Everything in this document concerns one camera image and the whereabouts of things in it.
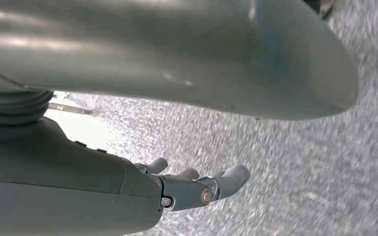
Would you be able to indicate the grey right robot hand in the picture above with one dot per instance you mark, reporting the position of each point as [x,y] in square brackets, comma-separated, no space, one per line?
[62,195]

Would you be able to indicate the steel bar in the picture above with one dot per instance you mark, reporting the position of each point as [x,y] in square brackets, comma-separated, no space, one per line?
[68,108]

